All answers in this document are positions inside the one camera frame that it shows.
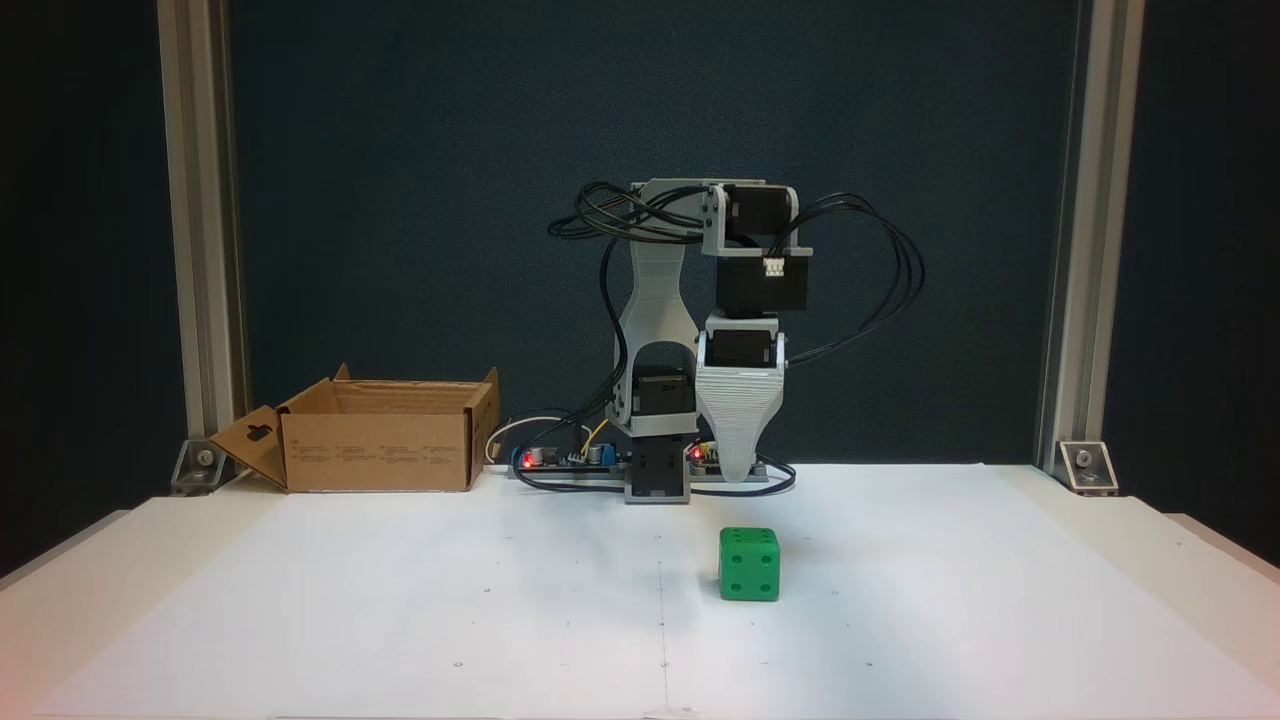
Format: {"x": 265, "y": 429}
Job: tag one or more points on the green dice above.
{"x": 748, "y": 570}

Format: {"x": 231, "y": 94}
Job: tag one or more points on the aluminium frame post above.
{"x": 1085, "y": 250}
{"x": 200, "y": 250}

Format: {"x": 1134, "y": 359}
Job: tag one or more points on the metal corner bracket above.
{"x": 1088, "y": 465}
{"x": 200, "y": 468}

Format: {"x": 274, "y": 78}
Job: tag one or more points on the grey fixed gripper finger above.
{"x": 738, "y": 420}

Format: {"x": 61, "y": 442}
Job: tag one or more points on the grey base plate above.
{"x": 600, "y": 472}

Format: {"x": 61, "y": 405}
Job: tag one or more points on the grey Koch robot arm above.
{"x": 655, "y": 290}

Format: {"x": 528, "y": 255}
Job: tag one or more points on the brown cardboard box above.
{"x": 375, "y": 450}

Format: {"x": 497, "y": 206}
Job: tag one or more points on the motor controller circuit board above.
{"x": 705, "y": 458}

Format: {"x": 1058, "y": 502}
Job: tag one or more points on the blue power converter board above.
{"x": 545, "y": 458}

